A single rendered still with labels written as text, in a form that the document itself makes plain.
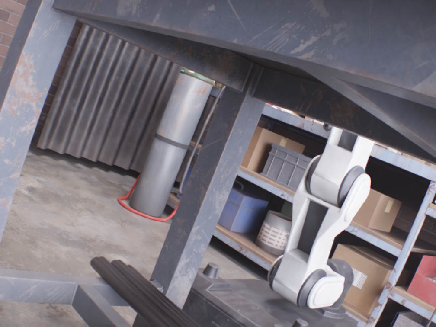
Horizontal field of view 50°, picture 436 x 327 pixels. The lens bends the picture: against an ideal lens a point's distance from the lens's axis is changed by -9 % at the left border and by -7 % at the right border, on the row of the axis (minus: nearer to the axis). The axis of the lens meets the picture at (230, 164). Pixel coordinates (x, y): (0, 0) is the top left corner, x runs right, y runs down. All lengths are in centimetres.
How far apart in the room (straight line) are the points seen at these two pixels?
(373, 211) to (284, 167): 56
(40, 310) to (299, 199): 84
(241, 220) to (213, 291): 128
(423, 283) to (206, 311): 101
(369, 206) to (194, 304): 106
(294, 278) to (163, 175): 143
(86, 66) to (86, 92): 19
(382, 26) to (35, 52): 66
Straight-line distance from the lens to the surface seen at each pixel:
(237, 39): 50
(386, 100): 56
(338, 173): 150
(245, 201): 272
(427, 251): 245
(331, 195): 151
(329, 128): 218
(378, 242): 217
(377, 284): 225
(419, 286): 214
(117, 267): 129
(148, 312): 110
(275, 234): 260
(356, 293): 229
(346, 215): 149
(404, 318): 218
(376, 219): 231
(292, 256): 157
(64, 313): 147
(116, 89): 349
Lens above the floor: 68
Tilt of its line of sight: 5 degrees down
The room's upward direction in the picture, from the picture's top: 22 degrees clockwise
